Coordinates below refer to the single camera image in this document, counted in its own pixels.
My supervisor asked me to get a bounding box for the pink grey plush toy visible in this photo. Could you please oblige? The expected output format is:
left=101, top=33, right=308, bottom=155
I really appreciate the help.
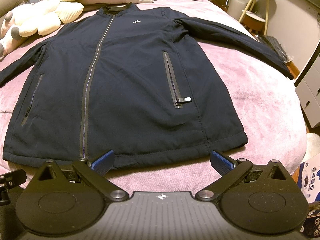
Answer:
left=1, top=10, right=28, bottom=57

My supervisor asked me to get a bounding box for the white cylindrical bin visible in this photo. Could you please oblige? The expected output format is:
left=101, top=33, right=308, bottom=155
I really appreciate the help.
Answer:
left=227, top=0, right=249, bottom=20

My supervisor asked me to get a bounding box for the dark navy zip jacket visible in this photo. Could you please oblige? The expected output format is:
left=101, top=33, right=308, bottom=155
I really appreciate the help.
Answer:
left=1, top=4, right=291, bottom=169

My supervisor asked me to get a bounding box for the yellow leg side table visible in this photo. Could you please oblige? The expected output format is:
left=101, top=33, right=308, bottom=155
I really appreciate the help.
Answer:
left=237, top=0, right=271, bottom=36

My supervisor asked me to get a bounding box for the blue white cardboard box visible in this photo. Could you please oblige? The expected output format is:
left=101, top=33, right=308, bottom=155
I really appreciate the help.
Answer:
left=297, top=154, right=320, bottom=203

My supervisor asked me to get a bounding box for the white drawer cabinet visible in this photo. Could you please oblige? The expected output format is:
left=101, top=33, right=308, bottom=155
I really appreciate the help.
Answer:
left=295, top=44, right=320, bottom=128

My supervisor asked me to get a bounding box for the yellow flower plush pillow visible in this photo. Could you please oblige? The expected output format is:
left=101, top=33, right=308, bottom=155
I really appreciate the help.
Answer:
left=5, top=0, right=84, bottom=40

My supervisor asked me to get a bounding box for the grey sofa headboard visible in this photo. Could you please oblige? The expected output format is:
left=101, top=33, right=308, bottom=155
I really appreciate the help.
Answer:
left=0, top=0, right=24, bottom=17

